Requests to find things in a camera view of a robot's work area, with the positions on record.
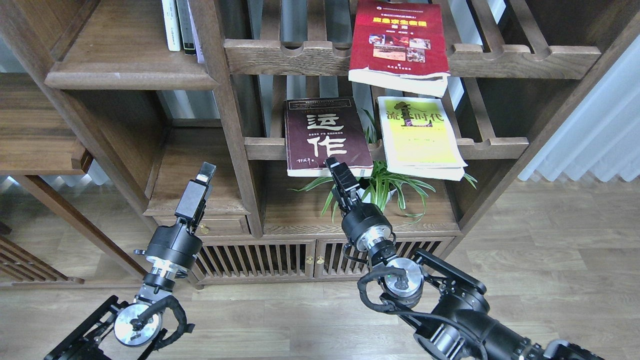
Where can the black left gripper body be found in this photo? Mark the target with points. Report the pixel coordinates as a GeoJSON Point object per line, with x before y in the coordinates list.
{"type": "Point", "coordinates": [172, 249]}

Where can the yellow green book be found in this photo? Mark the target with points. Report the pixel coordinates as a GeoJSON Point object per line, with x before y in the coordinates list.
{"type": "Point", "coordinates": [419, 139]}

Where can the pale upright book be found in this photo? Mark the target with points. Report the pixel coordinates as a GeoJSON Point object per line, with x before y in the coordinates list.
{"type": "Point", "coordinates": [197, 43]}

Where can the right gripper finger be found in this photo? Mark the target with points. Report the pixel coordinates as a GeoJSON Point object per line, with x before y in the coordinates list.
{"type": "Point", "coordinates": [335, 167]}

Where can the dark wooden bookshelf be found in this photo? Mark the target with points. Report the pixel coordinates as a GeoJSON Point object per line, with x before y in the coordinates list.
{"type": "Point", "coordinates": [151, 116]}

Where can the maroon book white characters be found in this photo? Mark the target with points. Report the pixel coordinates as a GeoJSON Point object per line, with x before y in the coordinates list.
{"type": "Point", "coordinates": [320, 128]}

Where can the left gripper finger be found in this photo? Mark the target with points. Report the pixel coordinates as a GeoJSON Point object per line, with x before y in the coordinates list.
{"type": "Point", "coordinates": [206, 173]}

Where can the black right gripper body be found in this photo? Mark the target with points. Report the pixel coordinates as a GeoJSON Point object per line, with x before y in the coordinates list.
{"type": "Point", "coordinates": [364, 224]}

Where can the dark upright book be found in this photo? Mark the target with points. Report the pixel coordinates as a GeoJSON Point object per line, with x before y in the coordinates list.
{"type": "Point", "coordinates": [186, 29]}

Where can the red book with photos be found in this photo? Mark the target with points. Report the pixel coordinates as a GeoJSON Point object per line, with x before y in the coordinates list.
{"type": "Point", "coordinates": [400, 46]}

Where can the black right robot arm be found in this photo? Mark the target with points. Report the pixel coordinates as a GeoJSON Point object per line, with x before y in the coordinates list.
{"type": "Point", "coordinates": [445, 306]}

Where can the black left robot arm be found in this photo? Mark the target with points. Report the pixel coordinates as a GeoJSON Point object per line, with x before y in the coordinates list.
{"type": "Point", "coordinates": [155, 319]}

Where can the white curtain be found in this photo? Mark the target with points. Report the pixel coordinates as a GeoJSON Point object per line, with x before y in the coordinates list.
{"type": "Point", "coordinates": [600, 140]}

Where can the brass drawer knob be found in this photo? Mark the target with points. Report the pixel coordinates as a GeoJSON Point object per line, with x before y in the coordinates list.
{"type": "Point", "coordinates": [203, 229]}

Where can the white upright book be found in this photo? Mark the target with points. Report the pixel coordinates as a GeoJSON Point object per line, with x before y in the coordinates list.
{"type": "Point", "coordinates": [171, 24]}

